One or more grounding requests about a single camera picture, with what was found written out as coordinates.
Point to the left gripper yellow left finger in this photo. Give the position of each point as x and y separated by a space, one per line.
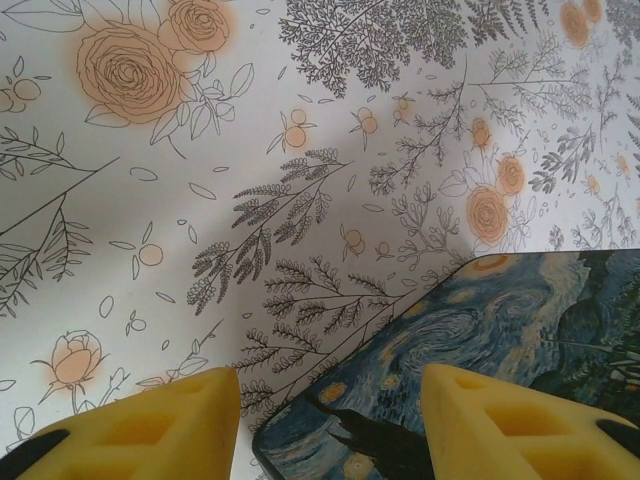
190 450

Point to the starry night print tin box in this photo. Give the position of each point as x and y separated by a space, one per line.
500 320

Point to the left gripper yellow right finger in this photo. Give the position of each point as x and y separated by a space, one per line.
450 430

